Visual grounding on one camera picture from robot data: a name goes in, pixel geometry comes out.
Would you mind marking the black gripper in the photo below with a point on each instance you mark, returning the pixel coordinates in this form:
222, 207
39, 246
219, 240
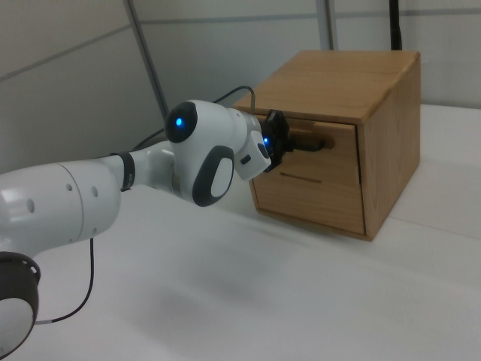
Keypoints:
271, 150

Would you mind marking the wooden drawer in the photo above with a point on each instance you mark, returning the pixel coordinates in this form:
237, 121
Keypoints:
319, 195

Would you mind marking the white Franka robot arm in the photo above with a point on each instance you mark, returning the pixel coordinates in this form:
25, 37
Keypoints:
210, 150

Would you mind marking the wooden cabinet housing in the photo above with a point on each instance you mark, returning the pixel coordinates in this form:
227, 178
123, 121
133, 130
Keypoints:
391, 150

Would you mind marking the black pole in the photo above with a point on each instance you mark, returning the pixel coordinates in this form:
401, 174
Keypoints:
395, 22

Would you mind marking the grey partition post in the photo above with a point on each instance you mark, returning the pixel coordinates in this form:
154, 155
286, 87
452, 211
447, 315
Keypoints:
148, 56
329, 22

